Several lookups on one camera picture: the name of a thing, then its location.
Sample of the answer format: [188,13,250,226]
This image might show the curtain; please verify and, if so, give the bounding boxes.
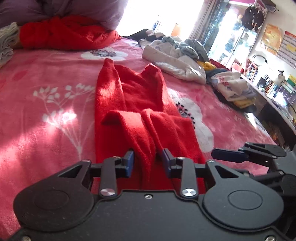
[190,0,229,52]

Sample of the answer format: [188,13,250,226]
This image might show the purple quilt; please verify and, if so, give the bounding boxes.
[1,0,128,30]

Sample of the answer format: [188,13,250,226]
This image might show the pink floral fleece blanket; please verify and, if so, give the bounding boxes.
[1,39,273,239]

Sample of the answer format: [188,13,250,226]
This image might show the grey-blue garment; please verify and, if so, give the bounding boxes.
[162,37,210,62]

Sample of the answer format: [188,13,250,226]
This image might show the dark hanging clothes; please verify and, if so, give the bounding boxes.
[241,4,265,32]

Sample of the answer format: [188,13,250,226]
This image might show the white lilac jacket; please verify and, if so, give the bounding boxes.
[142,40,207,84]

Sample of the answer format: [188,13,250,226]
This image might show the yellow garment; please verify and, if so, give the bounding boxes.
[197,61,217,71]

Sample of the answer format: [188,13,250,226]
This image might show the wall poster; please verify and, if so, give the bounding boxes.
[261,24,296,69]

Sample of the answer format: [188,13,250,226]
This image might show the black garment at bed end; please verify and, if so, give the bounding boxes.
[123,29,151,42]

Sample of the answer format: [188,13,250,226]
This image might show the red fleece garment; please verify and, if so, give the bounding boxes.
[95,59,205,190]

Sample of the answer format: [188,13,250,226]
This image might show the desk shelf with books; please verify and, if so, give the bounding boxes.
[243,55,295,150]

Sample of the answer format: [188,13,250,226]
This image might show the folded grey clothes stack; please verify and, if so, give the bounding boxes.
[0,22,20,67]

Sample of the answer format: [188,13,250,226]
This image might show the red quilt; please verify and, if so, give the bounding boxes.
[20,15,121,51]

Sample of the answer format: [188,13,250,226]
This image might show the folded white printed clothes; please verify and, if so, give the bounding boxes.
[209,71,256,102]

